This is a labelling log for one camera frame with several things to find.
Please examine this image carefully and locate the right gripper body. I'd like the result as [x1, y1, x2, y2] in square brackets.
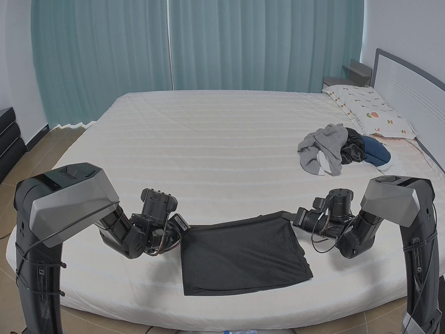
[293, 207, 329, 238]

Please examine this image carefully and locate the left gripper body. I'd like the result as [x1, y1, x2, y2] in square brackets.
[162, 214, 190, 253]

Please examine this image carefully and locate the black T-shirt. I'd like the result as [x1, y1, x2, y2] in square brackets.
[181, 211, 314, 296]

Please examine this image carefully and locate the pile of clothes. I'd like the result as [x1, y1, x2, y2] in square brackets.
[297, 124, 404, 177]

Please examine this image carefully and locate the bed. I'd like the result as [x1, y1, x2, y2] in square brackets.
[7, 47, 445, 330]

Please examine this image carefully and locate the white printed pillow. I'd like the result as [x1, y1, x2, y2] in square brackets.
[321, 84, 418, 141]

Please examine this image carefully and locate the grey bedside table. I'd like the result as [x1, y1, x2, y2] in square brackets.
[323, 59, 373, 89]

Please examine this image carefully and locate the black chest of drawers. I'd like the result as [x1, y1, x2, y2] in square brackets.
[0, 106, 25, 184]

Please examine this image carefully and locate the blue-green curtain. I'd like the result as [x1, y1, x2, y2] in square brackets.
[168, 0, 365, 93]
[31, 0, 172, 130]

